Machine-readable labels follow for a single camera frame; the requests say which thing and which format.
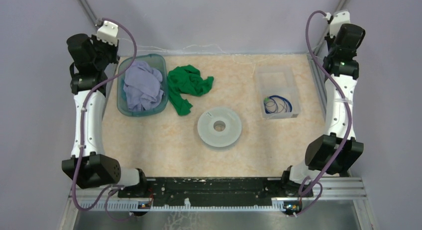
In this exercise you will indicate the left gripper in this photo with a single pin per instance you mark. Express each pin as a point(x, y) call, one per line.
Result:
point(112, 47)

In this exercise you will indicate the white filament spool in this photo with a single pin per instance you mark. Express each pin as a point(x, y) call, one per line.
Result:
point(219, 127)

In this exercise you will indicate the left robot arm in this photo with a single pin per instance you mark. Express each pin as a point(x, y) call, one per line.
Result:
point(88, 166)

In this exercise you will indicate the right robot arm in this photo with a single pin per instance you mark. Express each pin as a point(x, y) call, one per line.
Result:
point(337, 149)

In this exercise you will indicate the lavender cloth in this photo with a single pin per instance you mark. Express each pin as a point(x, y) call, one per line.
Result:
point(142, 86)

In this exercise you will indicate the green cloth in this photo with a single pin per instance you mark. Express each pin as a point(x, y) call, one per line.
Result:
point(186, 80)

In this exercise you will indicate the clear plastic box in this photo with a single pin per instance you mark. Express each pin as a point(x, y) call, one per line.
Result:
point(278, 95)

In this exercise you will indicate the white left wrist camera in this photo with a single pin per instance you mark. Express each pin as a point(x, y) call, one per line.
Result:
point(107, 33)

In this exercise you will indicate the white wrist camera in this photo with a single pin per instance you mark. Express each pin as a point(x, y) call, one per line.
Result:
point(107, 33)
point(336, 20)

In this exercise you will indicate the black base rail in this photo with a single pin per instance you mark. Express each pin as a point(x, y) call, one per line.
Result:
point(231, 192)

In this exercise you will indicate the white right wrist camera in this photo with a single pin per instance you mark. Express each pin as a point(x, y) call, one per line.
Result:
point(336, 20)

